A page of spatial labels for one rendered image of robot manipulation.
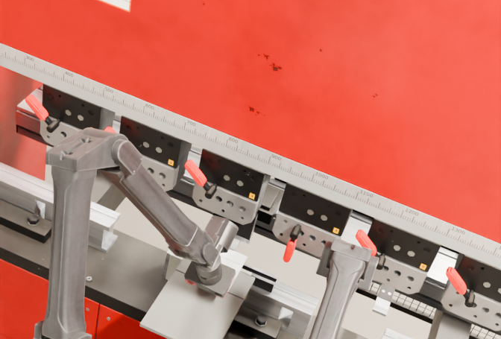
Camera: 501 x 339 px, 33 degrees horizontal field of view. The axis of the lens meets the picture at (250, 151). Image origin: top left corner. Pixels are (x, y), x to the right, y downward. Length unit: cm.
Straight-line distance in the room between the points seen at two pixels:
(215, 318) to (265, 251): 160
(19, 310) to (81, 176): 99
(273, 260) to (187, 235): 182
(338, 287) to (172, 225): 35
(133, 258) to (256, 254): 136
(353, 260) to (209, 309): 51
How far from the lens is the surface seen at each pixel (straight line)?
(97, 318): 222
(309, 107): 169
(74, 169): 142
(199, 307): 198
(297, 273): 349
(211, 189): 186
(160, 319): 194
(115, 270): 219
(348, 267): 158
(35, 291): 228
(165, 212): 164
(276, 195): 224
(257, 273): 209
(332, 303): 156
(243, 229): 199
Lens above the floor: 252
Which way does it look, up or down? 39 degrees down
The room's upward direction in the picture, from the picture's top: 14 degrees clockwise
